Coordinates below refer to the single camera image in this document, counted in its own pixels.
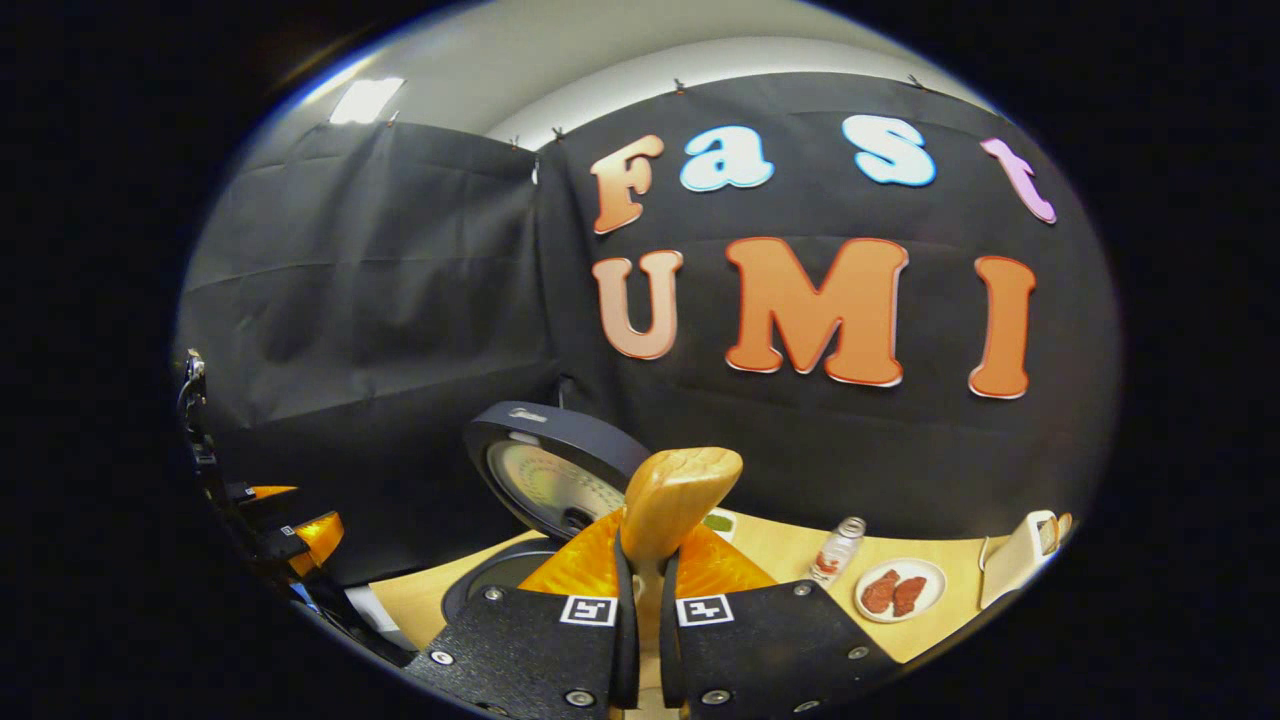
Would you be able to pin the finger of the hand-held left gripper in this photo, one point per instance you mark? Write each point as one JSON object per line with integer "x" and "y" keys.
{"x": 265, "y": 494}
{"x": 310, "y": 545}

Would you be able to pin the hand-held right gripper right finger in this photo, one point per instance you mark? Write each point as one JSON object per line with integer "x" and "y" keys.
{"x": 770, "y": 650}

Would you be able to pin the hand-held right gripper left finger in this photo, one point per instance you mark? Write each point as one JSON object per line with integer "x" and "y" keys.
{"x": 540, "y": 650}

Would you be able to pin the wooden spoon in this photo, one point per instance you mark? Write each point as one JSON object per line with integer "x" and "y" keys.
{"x": 680, "y": 490}

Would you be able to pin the black rice cooker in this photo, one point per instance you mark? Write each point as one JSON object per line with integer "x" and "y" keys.
{"x": 570, "y": 425}

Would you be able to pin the clear plastic drink bottle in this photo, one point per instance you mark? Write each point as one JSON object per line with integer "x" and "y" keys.
{"x": 835, "y": 555}

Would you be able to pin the red meat piece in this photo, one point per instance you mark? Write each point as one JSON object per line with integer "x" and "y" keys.
{"x": 910, "y": 595}
{"x": 878, "y": 592}

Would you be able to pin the white divided grain dish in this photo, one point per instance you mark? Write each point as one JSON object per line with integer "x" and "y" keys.
{"x": 720, "y": 521}

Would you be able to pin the white round plate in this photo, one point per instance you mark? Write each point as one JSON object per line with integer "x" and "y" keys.
{"x": 935, "y": 590}

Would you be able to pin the black backdrop cloth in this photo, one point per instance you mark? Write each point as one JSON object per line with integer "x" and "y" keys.
{"x": 400, "y": 300}

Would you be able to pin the white toaster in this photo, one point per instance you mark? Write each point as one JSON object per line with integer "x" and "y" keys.
{"x": 1010, "y": 565}

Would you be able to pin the rectangular ceiling light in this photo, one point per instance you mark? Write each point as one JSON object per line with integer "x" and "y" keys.
{"x": 366, "y": 100}

